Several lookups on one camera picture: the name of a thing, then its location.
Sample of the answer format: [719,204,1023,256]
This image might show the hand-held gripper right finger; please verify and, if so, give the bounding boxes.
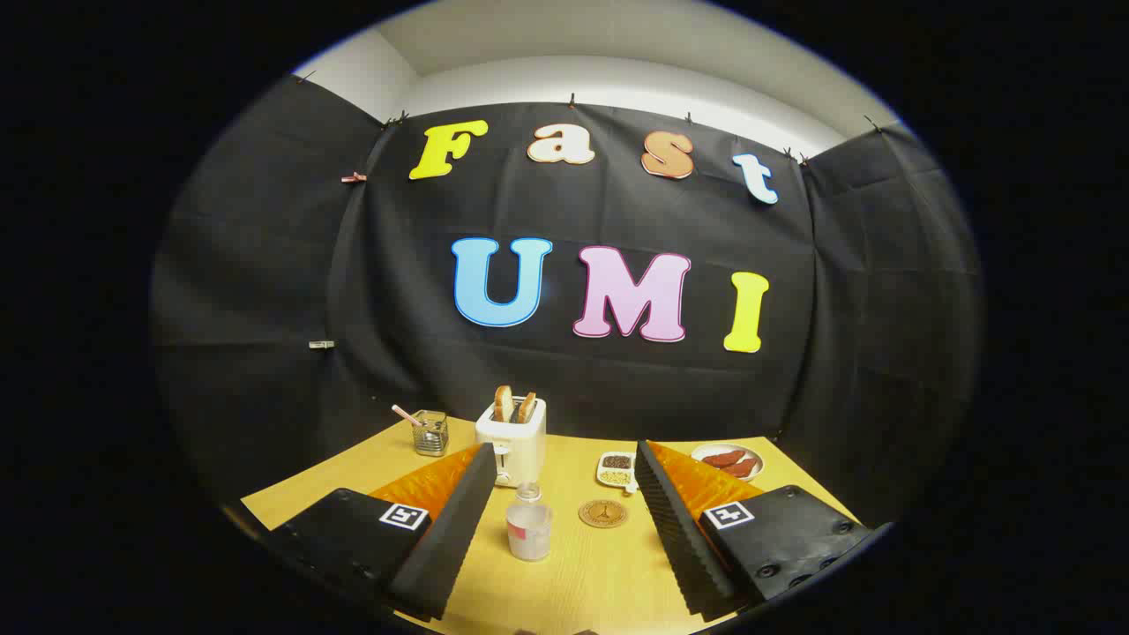
[635,439,874,618]

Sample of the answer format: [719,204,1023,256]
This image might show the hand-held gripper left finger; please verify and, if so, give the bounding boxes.
[269,441,499,623]

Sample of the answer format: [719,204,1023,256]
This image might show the clear juice bottle red label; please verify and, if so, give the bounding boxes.
[505,482,554,563]

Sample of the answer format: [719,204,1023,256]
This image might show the round wooden coaster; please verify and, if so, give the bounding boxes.
[579,499,630,529]

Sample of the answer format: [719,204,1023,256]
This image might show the white divided seed dish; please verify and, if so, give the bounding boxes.
[596,452,639,491]

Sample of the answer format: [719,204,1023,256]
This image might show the white round plate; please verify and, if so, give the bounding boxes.
[691,443,765,482]

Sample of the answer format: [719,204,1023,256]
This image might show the wooden table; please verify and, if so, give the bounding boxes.
[240,416,861,635]

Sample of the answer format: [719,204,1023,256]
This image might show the white toaster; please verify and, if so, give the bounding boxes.
[475,397,548,489]

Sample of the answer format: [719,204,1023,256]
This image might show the black backdrop cloth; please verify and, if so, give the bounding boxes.
[150,75,984,530]

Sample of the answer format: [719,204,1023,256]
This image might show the wire mesh holder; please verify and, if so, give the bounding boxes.
[412,410,450,457]

